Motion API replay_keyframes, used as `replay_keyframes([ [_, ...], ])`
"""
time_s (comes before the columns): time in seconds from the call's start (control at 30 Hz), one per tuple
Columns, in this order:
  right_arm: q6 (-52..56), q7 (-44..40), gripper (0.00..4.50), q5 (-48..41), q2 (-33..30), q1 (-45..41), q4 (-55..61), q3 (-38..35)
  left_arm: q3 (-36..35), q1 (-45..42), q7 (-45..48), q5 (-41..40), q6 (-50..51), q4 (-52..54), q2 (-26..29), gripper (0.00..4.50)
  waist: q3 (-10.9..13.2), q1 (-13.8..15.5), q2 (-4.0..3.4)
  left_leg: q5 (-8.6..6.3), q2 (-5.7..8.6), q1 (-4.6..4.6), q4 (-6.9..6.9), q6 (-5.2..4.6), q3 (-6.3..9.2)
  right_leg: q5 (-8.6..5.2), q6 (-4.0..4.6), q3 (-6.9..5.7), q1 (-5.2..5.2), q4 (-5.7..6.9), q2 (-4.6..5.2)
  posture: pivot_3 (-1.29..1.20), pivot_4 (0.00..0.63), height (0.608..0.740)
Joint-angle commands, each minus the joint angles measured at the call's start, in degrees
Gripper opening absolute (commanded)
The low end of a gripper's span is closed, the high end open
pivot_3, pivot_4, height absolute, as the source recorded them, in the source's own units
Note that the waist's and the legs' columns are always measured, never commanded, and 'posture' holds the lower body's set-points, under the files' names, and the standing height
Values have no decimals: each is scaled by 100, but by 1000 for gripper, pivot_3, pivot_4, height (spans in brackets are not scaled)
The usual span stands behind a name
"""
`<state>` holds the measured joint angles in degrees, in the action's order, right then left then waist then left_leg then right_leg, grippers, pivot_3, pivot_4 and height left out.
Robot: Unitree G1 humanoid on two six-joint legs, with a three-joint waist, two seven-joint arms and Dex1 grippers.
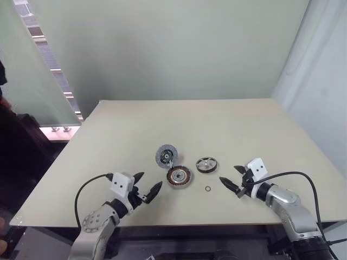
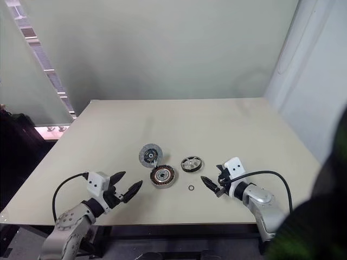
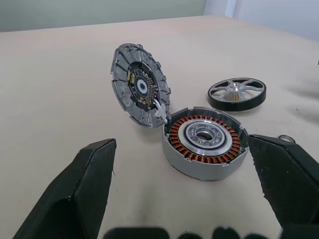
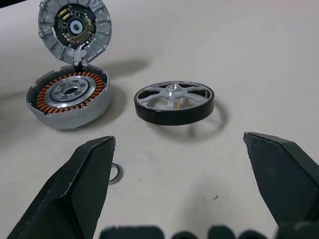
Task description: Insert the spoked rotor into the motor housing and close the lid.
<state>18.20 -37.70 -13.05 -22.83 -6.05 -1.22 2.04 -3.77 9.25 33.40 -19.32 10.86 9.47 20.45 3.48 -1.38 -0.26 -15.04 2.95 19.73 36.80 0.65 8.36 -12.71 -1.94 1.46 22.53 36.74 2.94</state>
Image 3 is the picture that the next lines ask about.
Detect black rimmed silver spoked rotor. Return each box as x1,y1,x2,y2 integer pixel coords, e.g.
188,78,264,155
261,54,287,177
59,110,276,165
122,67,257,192
207,77,267,112

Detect grey motor housing copper windings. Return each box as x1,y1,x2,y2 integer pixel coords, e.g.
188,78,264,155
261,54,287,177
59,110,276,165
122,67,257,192
162,106,249,182

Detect grey motor cover circuit board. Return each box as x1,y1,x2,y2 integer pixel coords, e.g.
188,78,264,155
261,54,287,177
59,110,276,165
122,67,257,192
109,42,172,129

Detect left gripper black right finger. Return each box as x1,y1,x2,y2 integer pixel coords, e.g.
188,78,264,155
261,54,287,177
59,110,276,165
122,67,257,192
248,134,319,231

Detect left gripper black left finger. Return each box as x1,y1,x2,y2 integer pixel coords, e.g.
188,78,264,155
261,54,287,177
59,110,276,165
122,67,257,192
12,138,117,239

